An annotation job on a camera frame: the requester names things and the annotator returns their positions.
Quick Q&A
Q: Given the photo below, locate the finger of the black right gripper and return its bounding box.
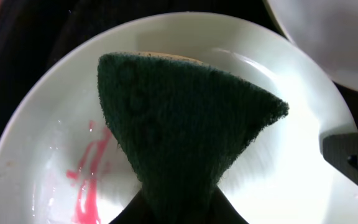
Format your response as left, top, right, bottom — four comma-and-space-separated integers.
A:
322, 133, 358, 185

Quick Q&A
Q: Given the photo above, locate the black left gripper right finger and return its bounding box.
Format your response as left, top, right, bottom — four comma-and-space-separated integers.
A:
209, 187, 249, 224

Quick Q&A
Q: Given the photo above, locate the green yellow sponge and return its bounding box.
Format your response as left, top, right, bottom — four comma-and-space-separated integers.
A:
97, 52, 289, 223

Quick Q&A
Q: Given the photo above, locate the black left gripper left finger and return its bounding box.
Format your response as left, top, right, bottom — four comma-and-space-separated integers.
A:
109, 190, 150, 224

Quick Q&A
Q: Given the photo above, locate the black round serving tray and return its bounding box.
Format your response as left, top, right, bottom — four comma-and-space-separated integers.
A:
0, 0, 358, 200

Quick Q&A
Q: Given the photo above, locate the mint green plate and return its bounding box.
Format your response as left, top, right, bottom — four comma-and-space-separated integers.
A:
0, 12, 358, 223
266, 0, 358, 91

